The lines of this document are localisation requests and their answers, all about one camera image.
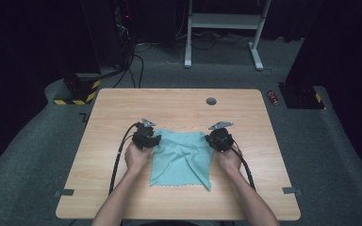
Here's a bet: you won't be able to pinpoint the light blue cloth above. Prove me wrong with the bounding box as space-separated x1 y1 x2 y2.
149 128 216 192

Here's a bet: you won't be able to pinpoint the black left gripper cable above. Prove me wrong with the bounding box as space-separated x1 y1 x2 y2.
107 121 140 196

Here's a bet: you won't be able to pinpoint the grey tape strip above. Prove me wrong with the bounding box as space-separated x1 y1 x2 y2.
54 188 75 198
281 186 304 197

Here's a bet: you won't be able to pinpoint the black floor cables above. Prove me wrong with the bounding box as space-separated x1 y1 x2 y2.
112 43 146 89

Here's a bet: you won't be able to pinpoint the white metal desk frame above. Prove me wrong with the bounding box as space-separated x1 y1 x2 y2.
184 0 273 72

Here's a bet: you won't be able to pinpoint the cables under white frame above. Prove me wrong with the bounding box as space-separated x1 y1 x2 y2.
174 29 253 51

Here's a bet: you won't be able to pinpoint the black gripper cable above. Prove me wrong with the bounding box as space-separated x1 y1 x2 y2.
230 138 256 192
107 121 140 196

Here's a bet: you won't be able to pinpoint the black yellow striped stand base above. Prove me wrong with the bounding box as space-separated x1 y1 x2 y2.
53 73 103 106

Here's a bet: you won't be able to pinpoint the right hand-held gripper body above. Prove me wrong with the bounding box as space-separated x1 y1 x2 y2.
208 121 236 153

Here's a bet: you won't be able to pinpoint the red can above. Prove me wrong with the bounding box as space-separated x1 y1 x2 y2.
266 89 280 106

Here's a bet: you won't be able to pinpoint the person's left hand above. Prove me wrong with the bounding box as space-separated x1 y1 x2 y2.
123 141 155 172

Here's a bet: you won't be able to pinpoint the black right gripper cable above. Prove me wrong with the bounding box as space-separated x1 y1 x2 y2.
230 138 256 192

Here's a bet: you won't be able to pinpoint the dark equipment rack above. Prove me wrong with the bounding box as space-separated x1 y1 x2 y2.
112 0 137 71

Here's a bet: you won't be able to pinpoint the person's right hand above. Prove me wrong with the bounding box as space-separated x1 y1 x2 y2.
215 144 243 174

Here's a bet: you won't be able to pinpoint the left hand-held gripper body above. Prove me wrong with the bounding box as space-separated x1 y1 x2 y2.
131 118 156 151

